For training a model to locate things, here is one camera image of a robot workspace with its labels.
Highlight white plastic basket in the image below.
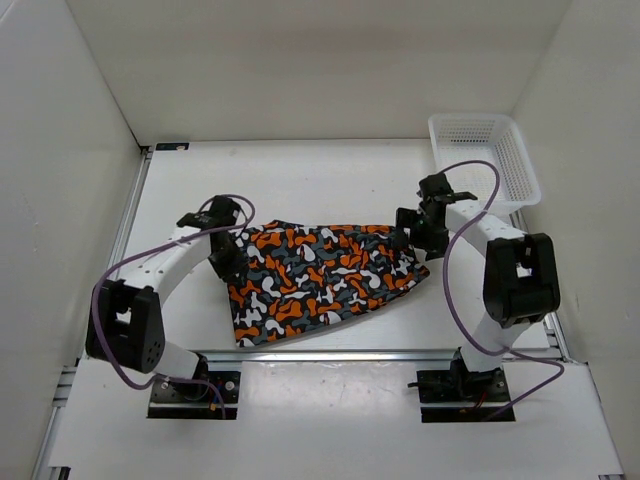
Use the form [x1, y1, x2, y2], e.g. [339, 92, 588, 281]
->
[428, 113, 542, 217]

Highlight orange camouflage shorts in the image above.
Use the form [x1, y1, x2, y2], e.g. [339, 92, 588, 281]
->
[225, 220, 430, 348]

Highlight aluminium right rail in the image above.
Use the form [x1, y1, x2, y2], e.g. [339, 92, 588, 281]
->
[510, 209, 574, 363]

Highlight blue label sticker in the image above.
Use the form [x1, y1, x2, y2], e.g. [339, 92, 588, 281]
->
[155, 142, 190, 151]

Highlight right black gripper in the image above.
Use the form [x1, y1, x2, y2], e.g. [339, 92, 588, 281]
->
[393, 207, 450, 261]

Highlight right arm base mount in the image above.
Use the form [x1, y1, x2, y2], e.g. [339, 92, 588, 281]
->
[407, 352, 516, 424]

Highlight aluminium left rail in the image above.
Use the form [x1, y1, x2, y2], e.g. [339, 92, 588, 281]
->
[36, 146, 155, 479]

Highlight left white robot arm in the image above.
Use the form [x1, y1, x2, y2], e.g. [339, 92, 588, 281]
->
[85, 194, 255, 400]

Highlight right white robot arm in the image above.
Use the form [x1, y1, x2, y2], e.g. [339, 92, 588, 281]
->
[396, 173, 560, 400]

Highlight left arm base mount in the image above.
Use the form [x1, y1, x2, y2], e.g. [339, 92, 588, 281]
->
[147, 367, 241, 421]

